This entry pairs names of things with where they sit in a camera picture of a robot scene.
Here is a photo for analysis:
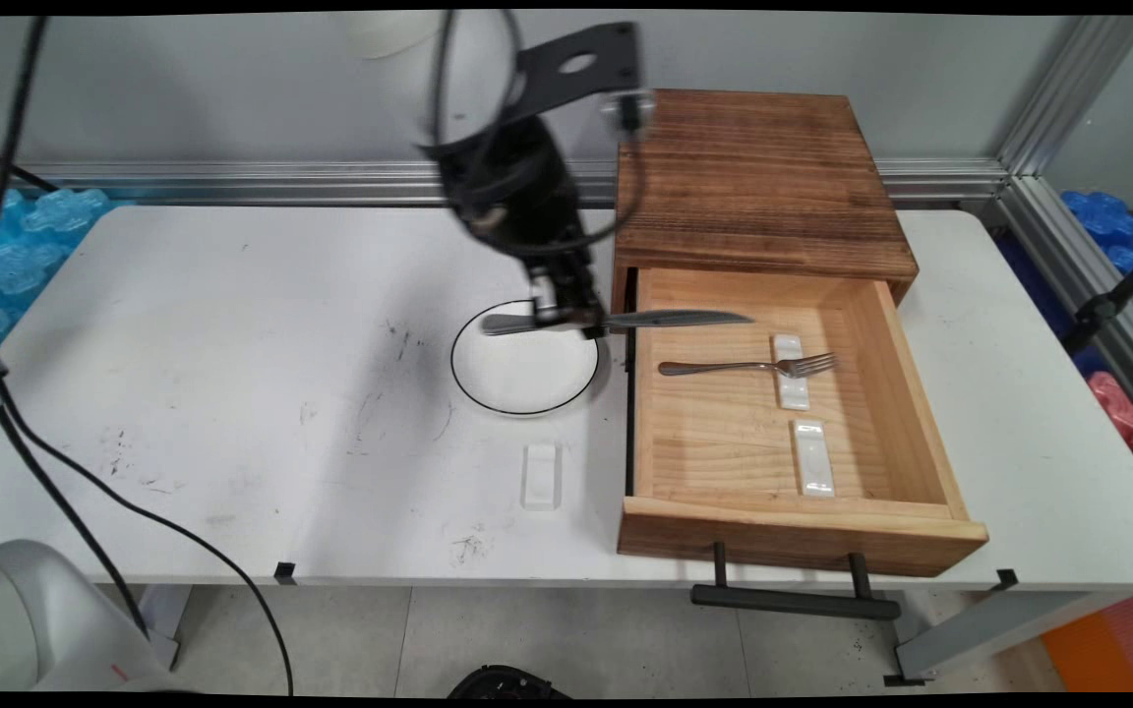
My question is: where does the grey table leg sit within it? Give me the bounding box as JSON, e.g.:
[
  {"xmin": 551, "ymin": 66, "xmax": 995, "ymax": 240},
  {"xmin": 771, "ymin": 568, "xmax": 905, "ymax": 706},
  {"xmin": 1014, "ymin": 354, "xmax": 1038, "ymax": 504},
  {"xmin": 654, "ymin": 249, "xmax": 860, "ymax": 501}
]
[
  {"xmin": 883, "ymin": 589, "xmax": 1133, "ymax": 687},
  {"xmin": 139, "ymin": 584, "xmax": 195, "ymax": 672}
]

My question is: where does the silver table knife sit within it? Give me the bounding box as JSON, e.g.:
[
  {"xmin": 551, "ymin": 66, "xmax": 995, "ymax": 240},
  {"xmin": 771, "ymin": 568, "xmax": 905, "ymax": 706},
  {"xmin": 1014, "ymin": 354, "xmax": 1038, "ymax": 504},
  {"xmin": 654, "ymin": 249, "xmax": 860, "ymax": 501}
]
[{"xmin": 480, "ymin": 309, "xmax": 754, "ymax": 338}]

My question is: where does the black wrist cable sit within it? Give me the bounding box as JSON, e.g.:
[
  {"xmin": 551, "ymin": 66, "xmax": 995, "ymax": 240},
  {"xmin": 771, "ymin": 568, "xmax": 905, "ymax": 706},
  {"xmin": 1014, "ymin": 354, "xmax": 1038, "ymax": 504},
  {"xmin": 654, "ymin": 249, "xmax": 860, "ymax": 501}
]
[{"xmin": 425, "ymin": 10, "xmax": 646, "ymax": 259}]

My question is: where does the silver fork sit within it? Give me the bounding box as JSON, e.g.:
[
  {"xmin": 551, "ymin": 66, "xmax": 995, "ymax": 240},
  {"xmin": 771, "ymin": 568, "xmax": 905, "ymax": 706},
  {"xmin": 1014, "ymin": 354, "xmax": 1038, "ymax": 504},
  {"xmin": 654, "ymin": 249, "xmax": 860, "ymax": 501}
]
[{"xmin": 657, "ymin": 352, "xmax": 838, "ymax": 381}]

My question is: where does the white plate with black rim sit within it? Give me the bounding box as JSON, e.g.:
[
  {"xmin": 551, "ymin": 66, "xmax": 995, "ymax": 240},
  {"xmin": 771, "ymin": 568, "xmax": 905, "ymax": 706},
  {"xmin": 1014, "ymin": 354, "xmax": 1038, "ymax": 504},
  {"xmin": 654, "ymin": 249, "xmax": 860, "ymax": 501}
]
[{"xmin": 449, "ymin": 299, "xmax": 602, "ymax": 417}]

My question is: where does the light wooden drawer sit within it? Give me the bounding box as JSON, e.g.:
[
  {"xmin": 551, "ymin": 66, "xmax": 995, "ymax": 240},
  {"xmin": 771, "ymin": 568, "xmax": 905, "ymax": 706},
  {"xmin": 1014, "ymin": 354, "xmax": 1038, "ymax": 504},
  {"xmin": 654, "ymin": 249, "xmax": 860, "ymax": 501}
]
[{"xmin": 617, "ymin": 266, "xmax": 991, "ymax": 579}]

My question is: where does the horizontal aluminium frame rail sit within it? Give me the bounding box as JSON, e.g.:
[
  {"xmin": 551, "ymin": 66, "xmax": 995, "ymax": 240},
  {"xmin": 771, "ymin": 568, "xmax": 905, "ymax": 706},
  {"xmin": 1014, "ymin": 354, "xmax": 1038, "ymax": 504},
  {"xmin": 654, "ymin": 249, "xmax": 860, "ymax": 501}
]
[{"xmin": 0, "ymin": 157, "xmax": 1010, "ymax": 208}]

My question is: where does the dark wooden cabinet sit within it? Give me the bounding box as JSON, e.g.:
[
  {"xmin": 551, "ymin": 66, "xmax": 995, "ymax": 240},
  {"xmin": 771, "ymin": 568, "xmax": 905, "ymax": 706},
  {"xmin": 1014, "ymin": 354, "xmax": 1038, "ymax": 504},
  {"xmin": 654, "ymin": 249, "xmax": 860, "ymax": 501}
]
[{"xmin": 609, "ymin": 88, "xmax": 921, "ymax": 336}]

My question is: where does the white ceramic cutlery rest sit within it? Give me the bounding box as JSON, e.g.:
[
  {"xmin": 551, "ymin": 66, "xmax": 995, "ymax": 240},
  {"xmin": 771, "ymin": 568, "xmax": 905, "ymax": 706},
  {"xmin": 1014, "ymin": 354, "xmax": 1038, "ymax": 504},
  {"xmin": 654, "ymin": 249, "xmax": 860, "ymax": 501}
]
[
  {"xmin": 790, "ymin": 419, "xmax": 838, "ymax": 499},
  {"xmin": 770, "ymin": 333, "xmax": 812, "ymax": 412},
  {"xmin": 520, "ymin": 442, "xmax": 565, "ymax": 511}
]

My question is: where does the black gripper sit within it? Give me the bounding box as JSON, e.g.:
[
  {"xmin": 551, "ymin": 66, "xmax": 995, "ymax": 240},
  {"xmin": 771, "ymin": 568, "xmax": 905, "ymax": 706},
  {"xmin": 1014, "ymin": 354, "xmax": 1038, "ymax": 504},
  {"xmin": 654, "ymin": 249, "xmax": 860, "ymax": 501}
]
[{"xmin": 427, "ymin": 114, "xmax": 609, "ymax": 337}]

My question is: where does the black drawer handle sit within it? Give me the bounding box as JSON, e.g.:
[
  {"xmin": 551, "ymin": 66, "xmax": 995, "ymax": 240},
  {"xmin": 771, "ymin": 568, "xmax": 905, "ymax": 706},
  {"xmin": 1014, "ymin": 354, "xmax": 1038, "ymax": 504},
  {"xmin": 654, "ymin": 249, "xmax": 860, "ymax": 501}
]
[{"xmin": 689, "ymin": 540, "xmax": 903, "ymax": 622}]

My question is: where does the aluminium side frame rail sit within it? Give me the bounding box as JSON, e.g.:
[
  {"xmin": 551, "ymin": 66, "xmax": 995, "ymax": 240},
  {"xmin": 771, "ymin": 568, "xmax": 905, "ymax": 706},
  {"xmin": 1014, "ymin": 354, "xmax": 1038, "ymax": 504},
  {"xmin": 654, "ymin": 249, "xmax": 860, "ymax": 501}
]
[{"xmin": 987, "ymin": 174, "xmax": 1133, "ymax": 445}]

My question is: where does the aluminium frame post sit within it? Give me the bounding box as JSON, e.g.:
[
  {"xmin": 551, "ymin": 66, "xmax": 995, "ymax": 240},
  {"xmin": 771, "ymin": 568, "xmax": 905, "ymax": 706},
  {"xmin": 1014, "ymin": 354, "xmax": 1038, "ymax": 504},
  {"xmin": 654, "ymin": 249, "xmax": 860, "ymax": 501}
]
[{"xmin": 994, "ymin": 15, "xmax": 1133, "ymax": 179}]

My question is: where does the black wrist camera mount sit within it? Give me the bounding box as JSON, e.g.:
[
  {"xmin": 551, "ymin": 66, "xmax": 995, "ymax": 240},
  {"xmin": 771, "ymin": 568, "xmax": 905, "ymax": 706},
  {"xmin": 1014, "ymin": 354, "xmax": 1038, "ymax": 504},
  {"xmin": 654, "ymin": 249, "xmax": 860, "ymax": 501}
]
[{"xmin": 502, "ymin": 21, "xmax": 653, "ymax": 136}]

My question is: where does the red plastic object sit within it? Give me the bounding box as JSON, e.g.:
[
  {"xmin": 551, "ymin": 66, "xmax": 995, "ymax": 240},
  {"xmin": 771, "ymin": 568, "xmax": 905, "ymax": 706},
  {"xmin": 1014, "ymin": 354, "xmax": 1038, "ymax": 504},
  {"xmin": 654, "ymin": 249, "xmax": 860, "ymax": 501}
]
[{"xmin": 1087, "ymin": 371, "xmax": 1133, "ymax": 452}]

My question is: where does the dark blue padding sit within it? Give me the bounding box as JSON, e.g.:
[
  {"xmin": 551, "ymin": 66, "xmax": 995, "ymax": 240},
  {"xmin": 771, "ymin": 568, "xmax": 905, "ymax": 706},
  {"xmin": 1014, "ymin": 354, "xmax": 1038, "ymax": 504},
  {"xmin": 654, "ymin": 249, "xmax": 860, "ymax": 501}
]
[{"xmin": 999, "ymin": 190, "xmax": 1133, "ymax": 377}]

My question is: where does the light blue bubble wrap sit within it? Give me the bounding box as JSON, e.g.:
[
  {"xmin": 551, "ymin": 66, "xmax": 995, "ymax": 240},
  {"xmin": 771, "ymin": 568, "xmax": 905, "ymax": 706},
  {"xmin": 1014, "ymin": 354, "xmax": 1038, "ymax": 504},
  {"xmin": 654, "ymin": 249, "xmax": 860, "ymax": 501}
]
[{"xmin": 0, "ymin": 187, "xmax": 124, "ymax": 381}]

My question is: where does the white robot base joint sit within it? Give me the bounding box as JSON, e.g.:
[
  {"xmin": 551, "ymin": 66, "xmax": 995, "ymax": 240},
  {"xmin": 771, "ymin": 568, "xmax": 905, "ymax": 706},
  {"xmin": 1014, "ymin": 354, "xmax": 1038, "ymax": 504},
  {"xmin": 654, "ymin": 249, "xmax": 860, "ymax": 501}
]
[{"xmin": 0, "ymin": 538, "xmax": 186, "ymax": 694}]

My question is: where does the orange box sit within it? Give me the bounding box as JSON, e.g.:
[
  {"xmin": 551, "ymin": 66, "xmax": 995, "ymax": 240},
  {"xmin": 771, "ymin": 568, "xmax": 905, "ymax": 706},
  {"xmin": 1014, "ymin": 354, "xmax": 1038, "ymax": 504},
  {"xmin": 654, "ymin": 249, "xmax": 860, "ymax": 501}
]
[{"xmin": 1040, "ymin": 591, "xmax": 1133, "ymax": 693}]

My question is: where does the black floor cable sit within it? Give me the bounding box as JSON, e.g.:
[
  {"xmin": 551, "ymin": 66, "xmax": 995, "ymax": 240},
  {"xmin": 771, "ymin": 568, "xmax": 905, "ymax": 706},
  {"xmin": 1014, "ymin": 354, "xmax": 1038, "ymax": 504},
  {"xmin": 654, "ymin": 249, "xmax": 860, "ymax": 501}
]
[{"xmin": 0, "ymin": 15, "xmax": 295, "ymax": 696}]

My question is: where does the black round floor object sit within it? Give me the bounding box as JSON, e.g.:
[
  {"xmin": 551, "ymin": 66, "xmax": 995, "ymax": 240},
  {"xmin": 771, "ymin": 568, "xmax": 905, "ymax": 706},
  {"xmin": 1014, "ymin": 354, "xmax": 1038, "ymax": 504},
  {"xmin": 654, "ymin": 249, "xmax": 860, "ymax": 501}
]
[{"xmin": 447, "ymin": 665, "xmax": 573, "ymax": 700}]

